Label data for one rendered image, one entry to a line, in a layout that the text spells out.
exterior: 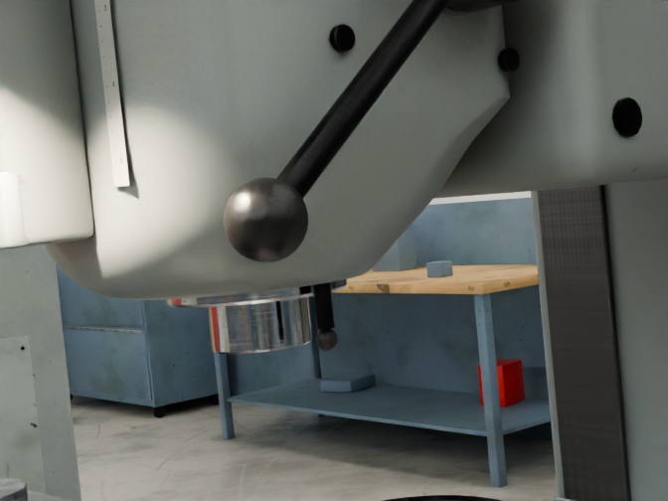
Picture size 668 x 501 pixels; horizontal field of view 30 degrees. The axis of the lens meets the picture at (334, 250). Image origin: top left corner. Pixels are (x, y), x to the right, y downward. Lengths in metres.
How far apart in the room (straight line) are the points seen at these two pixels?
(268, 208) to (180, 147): 0.07
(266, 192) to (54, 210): 0.12
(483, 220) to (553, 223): 5.41
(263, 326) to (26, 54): 0.16
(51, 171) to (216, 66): 0.08
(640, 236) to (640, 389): 0.11
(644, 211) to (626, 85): 0.30
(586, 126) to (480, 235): 5.80
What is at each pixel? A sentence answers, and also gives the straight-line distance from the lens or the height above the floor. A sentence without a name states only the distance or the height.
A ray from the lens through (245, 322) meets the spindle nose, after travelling 0.57.
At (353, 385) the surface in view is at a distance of 6.75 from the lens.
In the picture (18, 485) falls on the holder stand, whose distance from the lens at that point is 1.04.
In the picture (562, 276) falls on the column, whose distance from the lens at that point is 0.94.
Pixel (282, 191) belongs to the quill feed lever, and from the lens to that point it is 0.43.
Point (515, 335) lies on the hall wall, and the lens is 6.29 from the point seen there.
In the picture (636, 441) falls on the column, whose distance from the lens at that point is 0.92.
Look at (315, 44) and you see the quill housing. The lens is 0.49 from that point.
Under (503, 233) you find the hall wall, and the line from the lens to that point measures 6.26.
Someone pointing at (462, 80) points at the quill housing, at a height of 1.39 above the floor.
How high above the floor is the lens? 1.35
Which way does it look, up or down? 3 degrees down
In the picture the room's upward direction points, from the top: 6 degrees counter-clockwise
